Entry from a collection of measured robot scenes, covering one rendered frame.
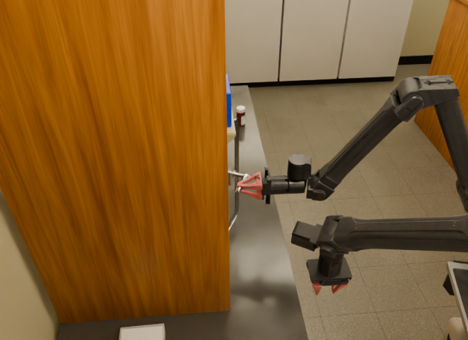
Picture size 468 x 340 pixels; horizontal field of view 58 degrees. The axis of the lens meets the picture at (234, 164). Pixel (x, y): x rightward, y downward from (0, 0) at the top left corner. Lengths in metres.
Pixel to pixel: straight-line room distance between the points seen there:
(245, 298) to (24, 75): 0.87
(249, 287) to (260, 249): 0.16
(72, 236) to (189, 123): 0.42
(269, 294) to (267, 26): 3.19
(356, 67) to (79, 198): 3.89
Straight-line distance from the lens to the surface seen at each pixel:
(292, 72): 4.44
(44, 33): 0.82
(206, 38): 0.78
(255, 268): 1.41
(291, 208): 3.00
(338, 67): 4.54
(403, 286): 2.71
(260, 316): 1.31
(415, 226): 0.83
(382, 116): 1.16
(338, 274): 1.11
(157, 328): 1.26
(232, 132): 0.98
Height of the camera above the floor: 2.04
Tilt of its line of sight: 37 degrees down
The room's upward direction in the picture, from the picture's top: straight up
